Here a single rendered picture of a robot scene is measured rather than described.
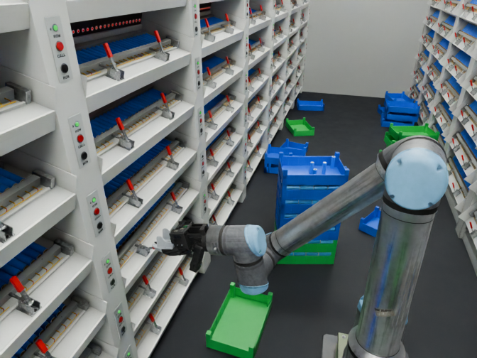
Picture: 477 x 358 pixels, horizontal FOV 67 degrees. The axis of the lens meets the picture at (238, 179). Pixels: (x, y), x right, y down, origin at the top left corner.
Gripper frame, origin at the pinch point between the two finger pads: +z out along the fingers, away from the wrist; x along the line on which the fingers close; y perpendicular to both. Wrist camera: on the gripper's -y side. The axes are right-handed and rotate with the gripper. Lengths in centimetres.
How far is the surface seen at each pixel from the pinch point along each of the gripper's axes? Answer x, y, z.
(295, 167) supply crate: -81, -13, -32
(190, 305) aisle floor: -24, -52, 14
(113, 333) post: 24.4, -13.9, 6.7
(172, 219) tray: -20.9, -3.5, 5.9
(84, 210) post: 24.1, 28.8, -3.3
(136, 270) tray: 7.8, -4.0, 5.0
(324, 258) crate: -69, -61, -41
